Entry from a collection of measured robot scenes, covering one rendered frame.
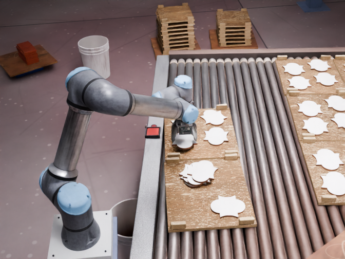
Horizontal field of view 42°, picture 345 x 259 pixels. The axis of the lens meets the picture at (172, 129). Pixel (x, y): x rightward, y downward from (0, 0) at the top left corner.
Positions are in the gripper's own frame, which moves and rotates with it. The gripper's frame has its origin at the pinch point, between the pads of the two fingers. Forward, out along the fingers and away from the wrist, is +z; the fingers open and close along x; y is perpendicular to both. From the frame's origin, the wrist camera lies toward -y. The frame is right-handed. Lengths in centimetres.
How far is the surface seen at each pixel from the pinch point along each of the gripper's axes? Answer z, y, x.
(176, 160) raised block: 1.4, 12.7, -4.1
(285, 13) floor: 107, -374, 147
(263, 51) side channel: 5, -91, 55
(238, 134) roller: 5.7, -9.3, 27.8
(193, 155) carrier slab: 3.7, 7.4, 4.0
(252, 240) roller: 4, 58, 23
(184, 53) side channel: 5, -94, 5
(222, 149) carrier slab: 3.8, 4.2, 17.9
